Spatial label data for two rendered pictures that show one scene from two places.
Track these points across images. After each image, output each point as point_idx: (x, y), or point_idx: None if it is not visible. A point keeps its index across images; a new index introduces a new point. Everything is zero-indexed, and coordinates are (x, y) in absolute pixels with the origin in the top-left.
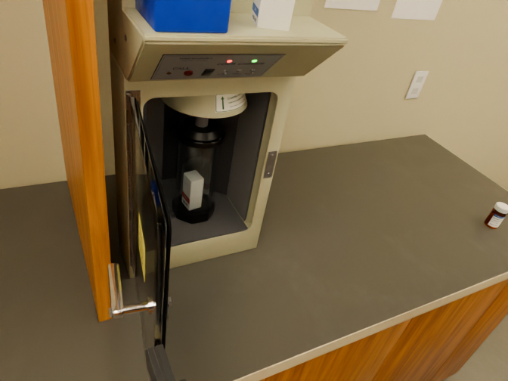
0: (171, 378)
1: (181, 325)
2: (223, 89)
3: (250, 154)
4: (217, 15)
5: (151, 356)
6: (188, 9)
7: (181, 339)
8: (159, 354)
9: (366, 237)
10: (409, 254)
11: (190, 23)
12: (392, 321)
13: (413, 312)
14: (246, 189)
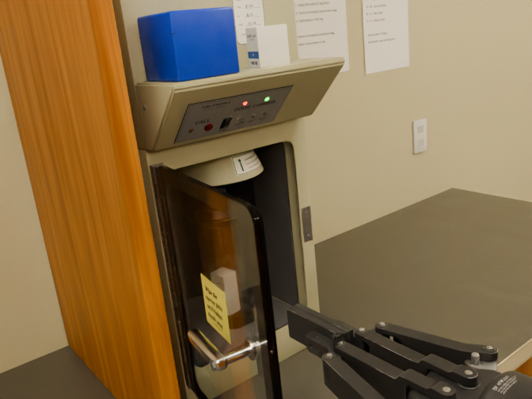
0: (322, 316)
1: None
2: (239, 146)
3: (281, 223)
4: (228, 57)
5: (294, 310)
6: (203, 55)
7: None
8: (300, 308)
9: (440, 293)
10: (496, 293)
11: (207, 68)
12: (514, 360)
13: (531, 344)
14: (289, 267)
